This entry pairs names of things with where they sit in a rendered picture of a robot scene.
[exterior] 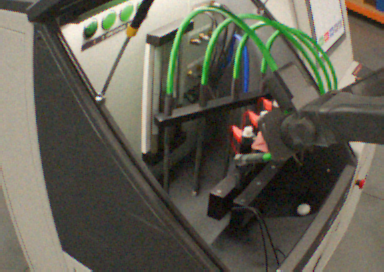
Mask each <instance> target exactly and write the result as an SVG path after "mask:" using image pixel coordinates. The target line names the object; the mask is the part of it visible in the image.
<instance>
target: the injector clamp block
mask: <svg viewBox="0 0 384 272"><path fill-rule="evenodd" d="M278 160H279V159H278ZM278 160H274V161H273V160H271V161H270V162H269V163H267V166H266V167H265V168H264V164H265V162H264V163H260V169H259V175H257V176H256V177H255V179H254V180H253V181H252V182H251V183H250V179H251V173H252V167H253V163H250V164H249V165H248V166H247V172H246V177H245V180H244V183H243V189H242V193H241V194H240V195H238V197H237V198H236V199H235V200H234V201H233V199H234V192H235V185H236V180H237V177H238V172H239V169H237V168H234V169H233V170H232V171H231V172H230V173H229V174H228V176H227V177H226V178H224V179H223V180H222V181H221V182H220V183H219V184H218V185H217V186H216V187H215V188H214V189H212V191H211V192H210V197H209V204H208V208H207V214H206V216H209V217H211V218H213V219H216V220H218V221H221V219H222V218H223V217H224V216H225V215H226V214H227V213H228V212H231V214H230V217H229V223H228V224H229V225H230V226H234V227H236V228H239V229H242V228H243V226H245V225H246V224H247V223H248V221H250V220H255V221H256V222H257V221H258V219H257V218H256V217H257V216H256V215H255V214H254V212H253V211H251V210H239V211H238V212H237V211H236V210H233V211H232V209H233V207H248V206H249V207H252V208H256V209H257V210H258V211H259V212H260V214H262V216H263V218H264V217H265V216H266V214H267V213H268V211H269V210H271V209H272V207H273V206H274V204H275V203H276V199H277V197H278V194H279V191H280V187H281V183H282V182H283V180H284V179H285V178H286V177H287V176H288V174H289V173H290V172H291V171H292V169H293V167H294V166H295V165H296V164H297V162H296V160H295V158H294V157H293V155H292V156H291V157H289V158H288V159H286V160H285V161H284V162H281V163H278V162H277V161H278Z"/></svg>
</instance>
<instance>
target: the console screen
mask: <svg viewBox="0 0 384 272"><path fill-rule="evenodd" d="M305 3H306V6H307V12H308V18H309V25H310V27H311V34H312V38H313V39H314V40H315V41H316V42H317V43H318V44H319V45H320V46H321V47H322V49H323V50H324V51H325V52H326V54H327V55H328V57H330V56H331V54H332V55H333V53H334V52H335V51H336V49H337V48H338V47H339V45H340V44H341V43H342V42H343V41H344V39H346V31H345V25H344V19H343V10H342V4H341V0H305ZM314 49H315V50H316V52H317V53H318V54H319V56H320V58H321V59H322V61H323V63H325V62H326V61H325V59H324V57H323V56H322V55H321V54H320V52H319V50H317V48H316V47H315V46H314Z"/></svg>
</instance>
